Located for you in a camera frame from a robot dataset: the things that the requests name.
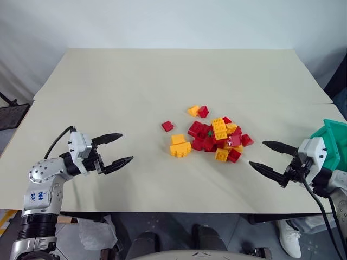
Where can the black mesh stand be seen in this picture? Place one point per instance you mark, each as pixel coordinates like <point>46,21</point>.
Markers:
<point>12,115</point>

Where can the small red building block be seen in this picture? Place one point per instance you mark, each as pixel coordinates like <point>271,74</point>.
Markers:
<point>237,132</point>
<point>209,143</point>
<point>168,126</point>
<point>247,140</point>
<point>204,111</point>
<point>234,155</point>
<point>227,119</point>
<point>198,144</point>

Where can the yellow studded toy brick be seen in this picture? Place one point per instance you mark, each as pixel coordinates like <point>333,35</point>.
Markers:
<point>219,128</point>

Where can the yellow black floor tape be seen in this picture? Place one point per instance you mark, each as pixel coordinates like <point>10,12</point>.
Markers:
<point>5,220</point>

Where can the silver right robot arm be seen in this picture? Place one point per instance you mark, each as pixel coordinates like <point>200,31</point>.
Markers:
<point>340,195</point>

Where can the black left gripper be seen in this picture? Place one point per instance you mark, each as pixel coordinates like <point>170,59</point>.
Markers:
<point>93,162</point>

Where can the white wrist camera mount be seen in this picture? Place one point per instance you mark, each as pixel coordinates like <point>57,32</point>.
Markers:
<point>79,145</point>
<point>314,154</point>

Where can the white shoe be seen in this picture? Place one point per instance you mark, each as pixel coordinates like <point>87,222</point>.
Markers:
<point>289,238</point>

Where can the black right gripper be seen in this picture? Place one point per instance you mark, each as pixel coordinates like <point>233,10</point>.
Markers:
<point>295,170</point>

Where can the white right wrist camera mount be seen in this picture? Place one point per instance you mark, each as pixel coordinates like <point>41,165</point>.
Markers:
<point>314,154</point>

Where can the clear plastic bag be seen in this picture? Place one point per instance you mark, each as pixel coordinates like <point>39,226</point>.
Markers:
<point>96,233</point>

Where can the green plastic bin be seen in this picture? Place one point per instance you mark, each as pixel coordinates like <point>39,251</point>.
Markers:
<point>332,140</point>

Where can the small yellow building block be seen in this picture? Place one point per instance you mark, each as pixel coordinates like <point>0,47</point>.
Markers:
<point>178,139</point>
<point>193,111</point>
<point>238,148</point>
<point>222,155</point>
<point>231,128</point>

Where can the yellow brick pair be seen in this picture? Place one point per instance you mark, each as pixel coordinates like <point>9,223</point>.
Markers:
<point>180,149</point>

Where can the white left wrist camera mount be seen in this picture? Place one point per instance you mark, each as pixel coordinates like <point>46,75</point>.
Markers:
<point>79,145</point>

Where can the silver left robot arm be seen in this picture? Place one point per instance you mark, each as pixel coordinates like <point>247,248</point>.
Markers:
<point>40,173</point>

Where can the red block with white sticker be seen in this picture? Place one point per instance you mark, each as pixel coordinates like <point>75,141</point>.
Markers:
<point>233,140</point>

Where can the red plastic toy brick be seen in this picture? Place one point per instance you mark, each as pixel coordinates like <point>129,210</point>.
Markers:
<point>197,128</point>

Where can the brown cardboard piece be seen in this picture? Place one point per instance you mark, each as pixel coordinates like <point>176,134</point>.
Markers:
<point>66,219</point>

